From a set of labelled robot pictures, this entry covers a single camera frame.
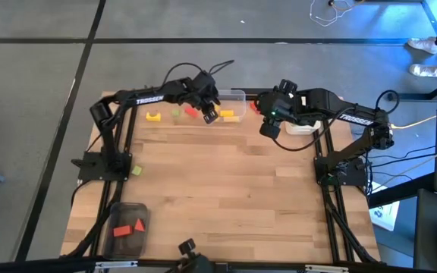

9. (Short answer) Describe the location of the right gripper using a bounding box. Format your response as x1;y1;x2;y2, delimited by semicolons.
256;78;303;140

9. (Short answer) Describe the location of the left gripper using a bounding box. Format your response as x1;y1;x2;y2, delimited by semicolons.
184;71;222;125

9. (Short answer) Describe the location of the white plastic bin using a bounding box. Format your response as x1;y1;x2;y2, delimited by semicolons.
285;120;322;137

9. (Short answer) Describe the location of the clear plastic bin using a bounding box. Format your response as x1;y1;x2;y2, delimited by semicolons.
218;89;247;124

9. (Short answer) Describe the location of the dark smoky plastic bin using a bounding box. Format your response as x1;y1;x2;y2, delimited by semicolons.
102;202;151;259

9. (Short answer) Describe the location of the black metal beam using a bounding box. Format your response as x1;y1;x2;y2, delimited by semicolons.
367;172;436;209

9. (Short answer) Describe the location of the white paper sheet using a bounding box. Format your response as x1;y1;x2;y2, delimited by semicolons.
369;199;401;232

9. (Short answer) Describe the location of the black knobbed device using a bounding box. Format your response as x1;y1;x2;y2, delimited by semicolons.
178;237;215;273

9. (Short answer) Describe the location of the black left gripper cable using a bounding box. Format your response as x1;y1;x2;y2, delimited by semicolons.
161;59;236;90

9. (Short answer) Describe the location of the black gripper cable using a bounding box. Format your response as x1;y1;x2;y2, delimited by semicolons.
161;59;236;90
271;105;356;152

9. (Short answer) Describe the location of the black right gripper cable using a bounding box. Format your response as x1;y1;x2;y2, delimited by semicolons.
271;105;356;152

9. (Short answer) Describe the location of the black aluminium table frame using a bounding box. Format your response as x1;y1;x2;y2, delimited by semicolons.
89;86;381;266

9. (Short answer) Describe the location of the thin white floor cable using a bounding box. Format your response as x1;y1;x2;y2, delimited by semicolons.
309;0;356;27

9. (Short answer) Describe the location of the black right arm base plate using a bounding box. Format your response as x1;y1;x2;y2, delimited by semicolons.
314;155;367;187

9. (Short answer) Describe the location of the black desk frame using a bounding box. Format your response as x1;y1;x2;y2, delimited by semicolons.
387;67;437;102

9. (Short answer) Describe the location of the yellow extension cable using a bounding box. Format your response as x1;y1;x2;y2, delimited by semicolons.
391;115;437;130

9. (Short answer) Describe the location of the black cable bundle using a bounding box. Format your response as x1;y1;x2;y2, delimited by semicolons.
64;180;123;259
322;185;379;265

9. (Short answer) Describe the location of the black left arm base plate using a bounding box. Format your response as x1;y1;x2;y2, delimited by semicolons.
77;151;132;182

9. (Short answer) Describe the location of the black camera rig crossbar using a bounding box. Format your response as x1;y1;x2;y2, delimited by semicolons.
0;256;437;273

